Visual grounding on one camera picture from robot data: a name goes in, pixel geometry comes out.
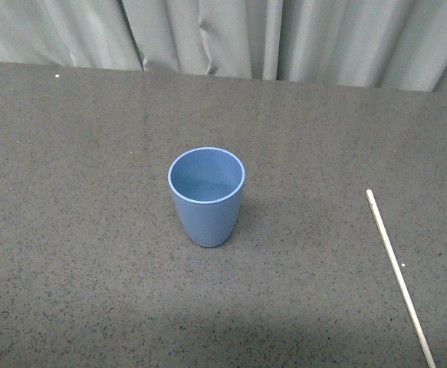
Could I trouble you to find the white chopstick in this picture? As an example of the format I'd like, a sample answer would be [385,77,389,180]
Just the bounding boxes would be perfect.
[366,189,436,368]

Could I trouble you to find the blue plastic cup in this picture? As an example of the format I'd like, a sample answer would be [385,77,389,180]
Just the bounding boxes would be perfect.
[167,147,245,248]

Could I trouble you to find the grey curtain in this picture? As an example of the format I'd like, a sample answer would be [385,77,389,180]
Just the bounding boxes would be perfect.
[0,1,447,93]

